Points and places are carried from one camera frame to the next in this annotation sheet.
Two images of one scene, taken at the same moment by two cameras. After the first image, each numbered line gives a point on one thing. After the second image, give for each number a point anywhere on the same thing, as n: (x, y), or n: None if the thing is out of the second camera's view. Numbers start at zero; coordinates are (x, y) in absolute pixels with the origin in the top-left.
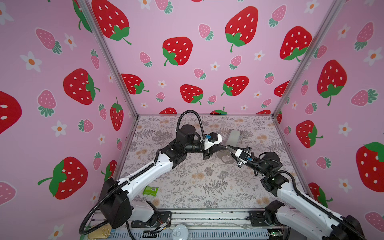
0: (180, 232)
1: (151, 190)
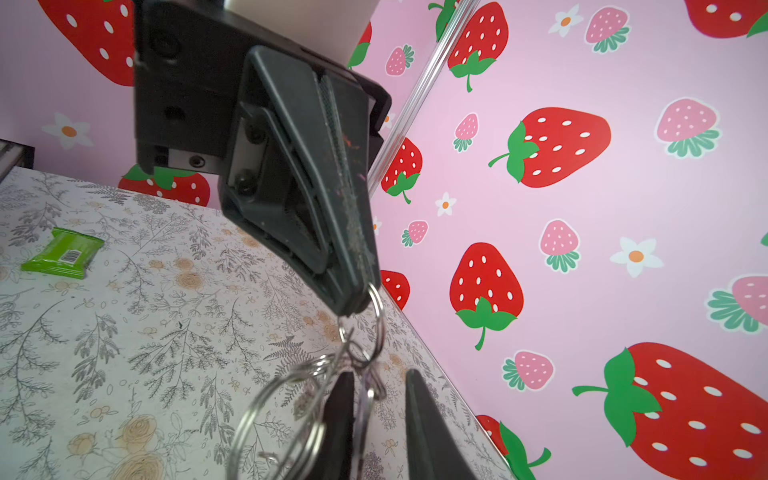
0: None
1: (67, 254)
